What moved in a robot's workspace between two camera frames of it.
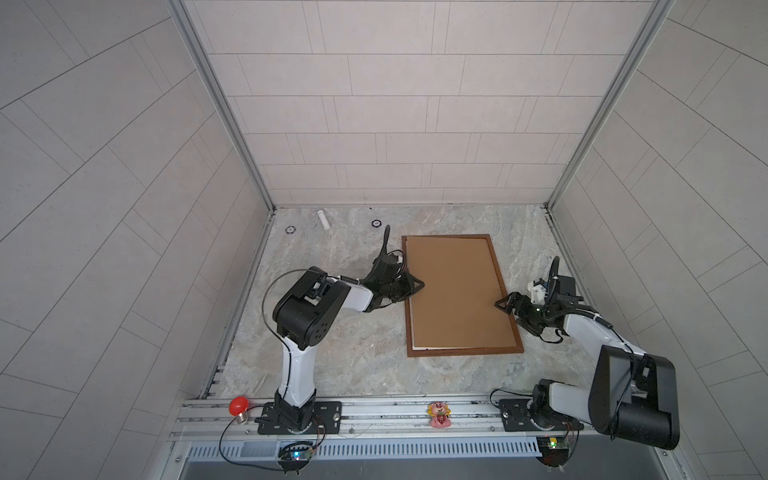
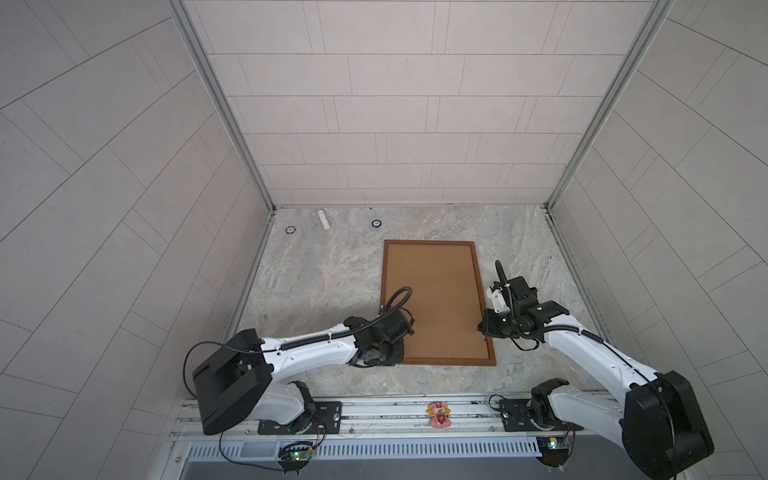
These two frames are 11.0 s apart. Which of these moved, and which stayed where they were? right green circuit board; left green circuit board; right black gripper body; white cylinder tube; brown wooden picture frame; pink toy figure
Moved: right black gripper body; brown wooden picture frame
Stayed: white cylinder tube; right green circuit board; pink toy figure; left green circuit board
